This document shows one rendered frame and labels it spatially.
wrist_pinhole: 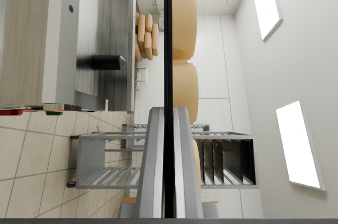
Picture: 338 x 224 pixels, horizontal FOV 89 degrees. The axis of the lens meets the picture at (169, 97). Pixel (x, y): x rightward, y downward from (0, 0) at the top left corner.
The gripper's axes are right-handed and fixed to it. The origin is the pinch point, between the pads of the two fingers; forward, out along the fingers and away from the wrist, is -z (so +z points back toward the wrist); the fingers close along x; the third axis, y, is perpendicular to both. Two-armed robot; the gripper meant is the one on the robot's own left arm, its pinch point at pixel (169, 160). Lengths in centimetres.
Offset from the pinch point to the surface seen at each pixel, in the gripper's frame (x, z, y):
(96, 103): -15.6, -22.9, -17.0
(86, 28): -15.6, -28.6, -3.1
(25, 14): -13.0, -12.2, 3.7
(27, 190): -99, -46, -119
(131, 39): -9.9, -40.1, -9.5
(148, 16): -49, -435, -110
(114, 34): -14.5, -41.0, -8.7
